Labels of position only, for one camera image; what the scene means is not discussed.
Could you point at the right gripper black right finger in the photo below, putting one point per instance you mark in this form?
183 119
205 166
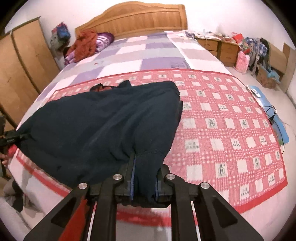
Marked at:
199 212

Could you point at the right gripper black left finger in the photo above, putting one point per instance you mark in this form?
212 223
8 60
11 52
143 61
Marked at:
88 212

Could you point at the dark navy padded coat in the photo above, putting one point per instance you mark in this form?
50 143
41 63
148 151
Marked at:
87 137

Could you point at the blue plaid clothes pile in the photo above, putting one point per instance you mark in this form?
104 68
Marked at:
259 53

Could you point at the person's left hand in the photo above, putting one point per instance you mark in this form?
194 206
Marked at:
4 159

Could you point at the wooden wardrobe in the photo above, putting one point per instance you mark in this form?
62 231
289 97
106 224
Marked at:
27 68

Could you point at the hanging blue red bag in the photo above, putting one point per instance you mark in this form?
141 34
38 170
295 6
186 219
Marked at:
60 37

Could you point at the rust orange jacket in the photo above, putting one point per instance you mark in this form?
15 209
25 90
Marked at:
83 47

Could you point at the blue floor mat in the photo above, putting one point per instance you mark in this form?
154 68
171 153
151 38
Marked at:
271 113

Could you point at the purple patterned pillow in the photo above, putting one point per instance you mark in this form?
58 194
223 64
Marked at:
102 42

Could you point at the pink purple patchwork bed quilt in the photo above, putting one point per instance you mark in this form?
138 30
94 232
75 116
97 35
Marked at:
143 55

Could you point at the small printed cardboard box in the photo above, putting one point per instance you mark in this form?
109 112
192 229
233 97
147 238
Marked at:
267 78

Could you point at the pink plush bag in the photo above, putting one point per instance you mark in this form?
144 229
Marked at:
242 62

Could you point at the wooden headboard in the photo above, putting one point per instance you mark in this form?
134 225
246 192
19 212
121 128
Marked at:
134 18

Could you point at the wooden nightstand drawers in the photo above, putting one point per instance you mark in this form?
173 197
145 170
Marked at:
224 51

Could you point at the brown cardboard box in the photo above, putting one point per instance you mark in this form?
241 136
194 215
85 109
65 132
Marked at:
283 61

